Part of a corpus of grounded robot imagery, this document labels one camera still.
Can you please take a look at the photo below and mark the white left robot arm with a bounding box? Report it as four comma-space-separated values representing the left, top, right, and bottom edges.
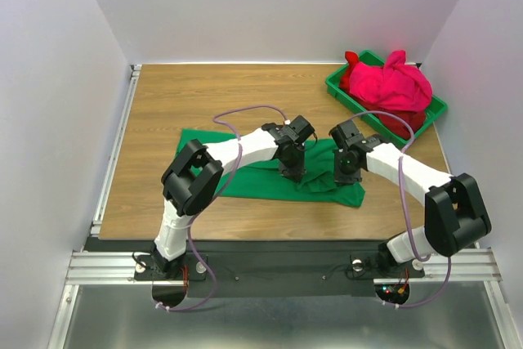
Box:
152, 115, 315, 279

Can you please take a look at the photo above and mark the green t shirt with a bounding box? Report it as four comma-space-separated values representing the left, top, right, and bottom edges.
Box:
174, 128, 366, 208

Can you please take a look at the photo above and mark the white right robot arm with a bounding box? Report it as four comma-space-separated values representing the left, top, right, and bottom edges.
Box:
329, 120, 492, 275

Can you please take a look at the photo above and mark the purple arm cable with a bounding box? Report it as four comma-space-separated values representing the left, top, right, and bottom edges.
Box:
351, 110, 454, 310
154, 105, 292, 312

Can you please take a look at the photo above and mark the green plastic bin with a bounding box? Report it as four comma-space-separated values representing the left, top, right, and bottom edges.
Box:
325, 50, 447, 147

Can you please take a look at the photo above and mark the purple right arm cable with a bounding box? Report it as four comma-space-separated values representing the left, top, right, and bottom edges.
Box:
351, 110, 454, 310

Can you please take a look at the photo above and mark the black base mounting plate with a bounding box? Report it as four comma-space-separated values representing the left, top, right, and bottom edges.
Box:
134, 240, 424, 298

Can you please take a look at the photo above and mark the pink t shirt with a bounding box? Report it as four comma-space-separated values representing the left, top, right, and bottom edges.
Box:
348, 50, 433, 113

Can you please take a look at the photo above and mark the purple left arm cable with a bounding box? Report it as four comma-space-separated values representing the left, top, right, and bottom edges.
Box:
154, 105, 292, 312

